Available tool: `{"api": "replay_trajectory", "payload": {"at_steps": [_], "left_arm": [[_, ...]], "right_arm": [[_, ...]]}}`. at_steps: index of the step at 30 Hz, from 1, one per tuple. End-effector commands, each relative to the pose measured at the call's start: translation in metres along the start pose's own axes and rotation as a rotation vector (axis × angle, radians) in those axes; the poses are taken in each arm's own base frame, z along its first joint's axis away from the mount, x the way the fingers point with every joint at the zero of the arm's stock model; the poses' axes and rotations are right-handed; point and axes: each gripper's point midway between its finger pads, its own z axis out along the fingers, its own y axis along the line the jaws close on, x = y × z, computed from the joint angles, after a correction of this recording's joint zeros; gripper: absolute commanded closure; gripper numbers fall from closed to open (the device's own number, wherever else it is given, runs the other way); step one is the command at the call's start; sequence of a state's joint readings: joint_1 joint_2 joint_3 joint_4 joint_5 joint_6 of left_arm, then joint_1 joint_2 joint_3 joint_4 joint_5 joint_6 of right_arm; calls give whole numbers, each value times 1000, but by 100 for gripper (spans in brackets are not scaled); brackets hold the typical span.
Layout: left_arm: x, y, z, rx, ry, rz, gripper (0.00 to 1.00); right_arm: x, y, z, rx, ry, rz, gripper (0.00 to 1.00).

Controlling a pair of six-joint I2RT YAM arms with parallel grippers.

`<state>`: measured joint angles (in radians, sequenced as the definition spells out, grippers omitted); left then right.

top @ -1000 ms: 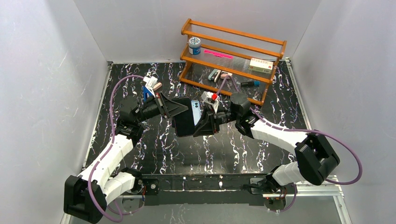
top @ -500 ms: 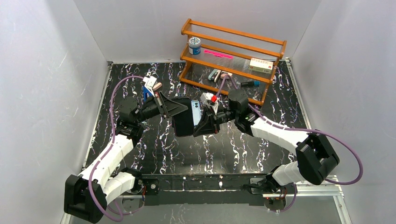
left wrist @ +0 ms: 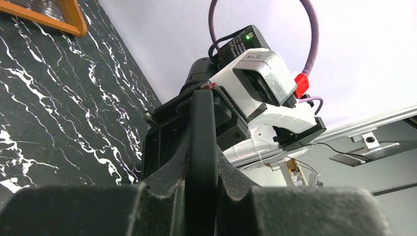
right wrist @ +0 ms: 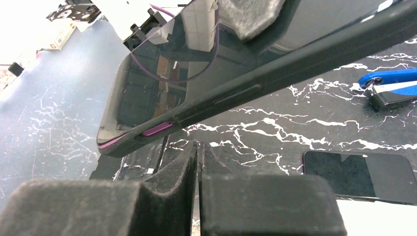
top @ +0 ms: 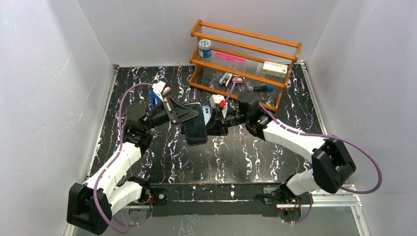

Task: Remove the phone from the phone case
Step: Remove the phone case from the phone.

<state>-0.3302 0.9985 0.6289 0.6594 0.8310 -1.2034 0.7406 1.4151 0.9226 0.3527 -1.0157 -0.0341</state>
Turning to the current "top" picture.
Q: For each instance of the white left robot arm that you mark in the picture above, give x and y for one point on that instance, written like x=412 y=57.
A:
x=92 y=204

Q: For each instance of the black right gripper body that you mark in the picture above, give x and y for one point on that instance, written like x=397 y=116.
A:
x=222 y=121

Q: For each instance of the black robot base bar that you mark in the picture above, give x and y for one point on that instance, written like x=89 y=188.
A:
x=217 y=199

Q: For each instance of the black and blue marker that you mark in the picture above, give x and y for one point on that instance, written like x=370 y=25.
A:
x=263 y=88

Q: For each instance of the green and white box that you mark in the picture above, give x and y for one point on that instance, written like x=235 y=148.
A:
x=274 y=69

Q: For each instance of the blue and black stapler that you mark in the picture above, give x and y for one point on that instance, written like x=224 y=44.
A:
x=154 y=99

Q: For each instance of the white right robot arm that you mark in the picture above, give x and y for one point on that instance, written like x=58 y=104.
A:
x=332 y=164

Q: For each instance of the blue jar with lid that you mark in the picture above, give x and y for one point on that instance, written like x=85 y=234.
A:
x=204 y=47

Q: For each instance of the orange wooden shelf rack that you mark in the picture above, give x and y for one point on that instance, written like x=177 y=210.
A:
x=241 y=52

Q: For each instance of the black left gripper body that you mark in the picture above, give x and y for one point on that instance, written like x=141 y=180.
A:
x=171 y=111

